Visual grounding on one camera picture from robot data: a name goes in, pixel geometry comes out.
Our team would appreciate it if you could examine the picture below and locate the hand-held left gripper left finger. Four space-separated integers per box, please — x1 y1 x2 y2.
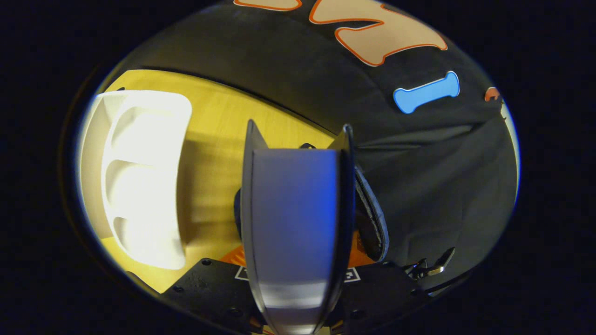
161 244 262 335

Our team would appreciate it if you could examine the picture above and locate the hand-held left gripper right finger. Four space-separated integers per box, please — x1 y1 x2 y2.
333 230 430 328

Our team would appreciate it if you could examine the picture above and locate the blue schoolbag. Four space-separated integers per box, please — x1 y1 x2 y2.
233 142 390 263

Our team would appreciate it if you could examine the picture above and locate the dark grey book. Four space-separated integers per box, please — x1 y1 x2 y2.
241 119 357 335

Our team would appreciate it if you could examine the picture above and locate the white plastic bookshelf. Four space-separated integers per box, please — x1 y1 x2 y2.
79 90 193 270

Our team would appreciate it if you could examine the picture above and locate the black backdrop cloth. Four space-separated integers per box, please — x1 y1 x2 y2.
100 0 520 289

